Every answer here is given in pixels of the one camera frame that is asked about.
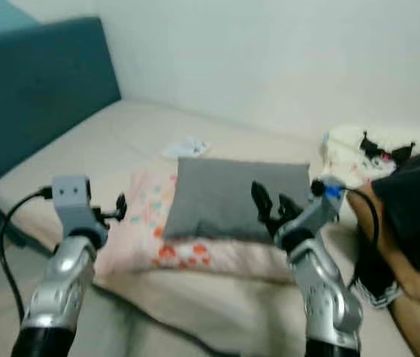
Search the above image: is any pink floral pillow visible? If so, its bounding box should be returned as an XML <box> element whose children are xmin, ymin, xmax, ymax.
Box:
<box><xmin>94</xmin><ymin>170</ymin><xmax>301</xmax><ymax>285</ymax></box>

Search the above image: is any grey pillow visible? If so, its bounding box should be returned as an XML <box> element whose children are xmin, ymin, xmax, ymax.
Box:
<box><xmin>162</xmin><ymin>156</ymin><xmax>314</xmax><ymax>246</ymax></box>

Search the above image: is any beige bed mattress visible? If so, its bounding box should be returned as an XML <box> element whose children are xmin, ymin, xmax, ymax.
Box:
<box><xmin>0</xmin><ymin>99</ymin><xmax>420</xmax><ymax>357</ymax></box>

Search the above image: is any cream blanket with black print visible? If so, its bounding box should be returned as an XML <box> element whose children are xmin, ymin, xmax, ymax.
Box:
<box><xmin>320</xmin><ymin>124</ymin><xmax>420</xmax><ymax>196</ymax></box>

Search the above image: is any small white cloth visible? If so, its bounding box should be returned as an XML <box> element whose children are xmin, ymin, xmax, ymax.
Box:
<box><xmin>161</xmin><ymin>136</ymin><xmax>211</xmax><ymax>161</ymax></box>

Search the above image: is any black cloth with white trim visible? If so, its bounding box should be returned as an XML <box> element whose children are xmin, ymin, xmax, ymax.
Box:
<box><xmin>351</xmin><ymin>249</ymin><xmax>405</xmax><ymax>310</ymax></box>

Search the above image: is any person in black shirt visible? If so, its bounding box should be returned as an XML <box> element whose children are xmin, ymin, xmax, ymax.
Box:
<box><xmin>367</xmin><ymin>141</ymin><xmax>420</xmax><ymax>280</ymax></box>

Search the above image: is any teal upholstered headboard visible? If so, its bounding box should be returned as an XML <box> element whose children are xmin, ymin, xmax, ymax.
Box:
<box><xmin>0</xmin><ymin>16</ymin><xmax>122</xmax><ymax>250</ymax></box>

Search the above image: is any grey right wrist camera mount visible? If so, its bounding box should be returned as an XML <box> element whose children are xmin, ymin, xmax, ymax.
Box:
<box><xmin>293</xmin><ymin>176</ymin><xmax>349</xmax><ymax>236</ymax></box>

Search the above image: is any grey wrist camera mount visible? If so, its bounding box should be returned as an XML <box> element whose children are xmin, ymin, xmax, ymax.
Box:
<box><xmin>51</xmin><ymin>175</ymin><xmax>100</xmax><ymax>233</ymax></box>
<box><xmin>293</xmin><ymin>176</ymin><xmax>349</xmax><ymax>236</ymax></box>

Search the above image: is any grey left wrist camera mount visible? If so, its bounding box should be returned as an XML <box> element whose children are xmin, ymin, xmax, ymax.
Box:
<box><xmin>51</xmin><ymin>175</ymin><xmax>100</xmax><ymax>233</ymax></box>

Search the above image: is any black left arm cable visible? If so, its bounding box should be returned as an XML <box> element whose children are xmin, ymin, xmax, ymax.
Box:
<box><xmin>0</xmin><ymin>187</ymin><xmax>54</xmax><ymax>322</ymax></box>

